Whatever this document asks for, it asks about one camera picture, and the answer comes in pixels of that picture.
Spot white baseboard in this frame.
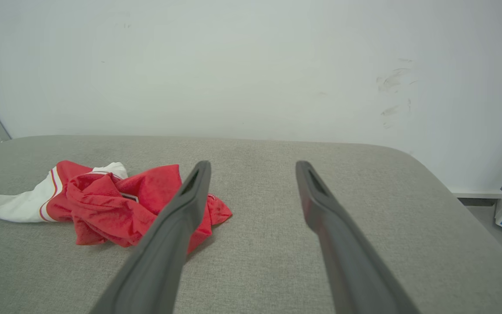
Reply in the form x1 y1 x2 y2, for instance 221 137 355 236
449 188 502 200

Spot red and white garment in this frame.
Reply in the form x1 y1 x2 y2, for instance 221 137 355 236
0 160 233 254

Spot grey fabric sofa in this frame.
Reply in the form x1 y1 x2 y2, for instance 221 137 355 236
0 134 502 314

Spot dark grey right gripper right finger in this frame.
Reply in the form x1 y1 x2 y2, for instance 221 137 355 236
295 160 421 314

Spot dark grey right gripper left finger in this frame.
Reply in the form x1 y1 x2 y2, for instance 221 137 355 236
90 160 212 314

